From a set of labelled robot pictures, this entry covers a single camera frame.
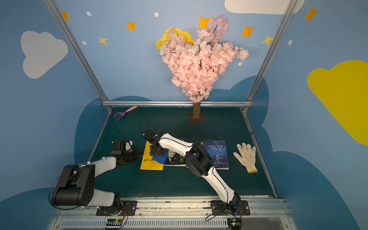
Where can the aluminium frame rail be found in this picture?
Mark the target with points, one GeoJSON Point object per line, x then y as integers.
{"type": "Point", "coordinates": [176, 103]}

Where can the black portrait cover book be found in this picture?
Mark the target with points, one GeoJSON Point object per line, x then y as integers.
{"type": "Point", "coordinates": [174, 159]}

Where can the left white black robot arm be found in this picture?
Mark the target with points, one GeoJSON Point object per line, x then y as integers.
{"type": "Point", "coordinates": [75, 187]}

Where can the white cotton work glove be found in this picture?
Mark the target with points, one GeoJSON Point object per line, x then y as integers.
{"type": "Point", "coordinates": [247, 157]}

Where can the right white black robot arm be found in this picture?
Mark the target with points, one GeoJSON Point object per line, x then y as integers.
{"type": "Point", "coordinates": [199, 162]}

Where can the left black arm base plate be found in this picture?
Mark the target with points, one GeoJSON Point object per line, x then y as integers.
{"type": "Point", "coordinates": [121, 208]}

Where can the front aluminium rail bed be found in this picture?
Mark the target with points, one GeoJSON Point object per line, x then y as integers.
{"type": "Point", "coordinates": [181, 213]}

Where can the blue little prince book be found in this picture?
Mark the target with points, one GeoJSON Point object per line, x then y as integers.
{"type": "Point", "coordinates": [218, 152]}

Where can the pink blossom artificial tree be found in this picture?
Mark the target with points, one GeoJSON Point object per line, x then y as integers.
{"type": "Point", "coordinates": [197, 64]}

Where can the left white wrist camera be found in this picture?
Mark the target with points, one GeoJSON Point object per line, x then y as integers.
{"type": "Point", "coordinates": [121, 147]}

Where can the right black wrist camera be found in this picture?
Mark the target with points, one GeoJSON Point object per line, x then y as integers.
{"type": "Point", "coordinates": [150, 135]}

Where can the purple pink toy rake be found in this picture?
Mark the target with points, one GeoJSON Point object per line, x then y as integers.
{"type": "Point", "coordinates": [119, 115]}

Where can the blue microfibre cloth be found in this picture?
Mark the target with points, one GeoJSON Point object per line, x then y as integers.
{"type": "Point", "coordinates": [161, 158]}

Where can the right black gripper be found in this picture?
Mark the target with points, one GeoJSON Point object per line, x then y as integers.
{"type": "Point", "coordinates": [156, 150]}

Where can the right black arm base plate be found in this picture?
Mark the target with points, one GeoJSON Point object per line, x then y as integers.
{"type": "Point", "coordinates": [220, 208]}

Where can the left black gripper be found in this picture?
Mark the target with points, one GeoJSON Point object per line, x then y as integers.
{"type": "Point", "coordinates": [133, 155]}

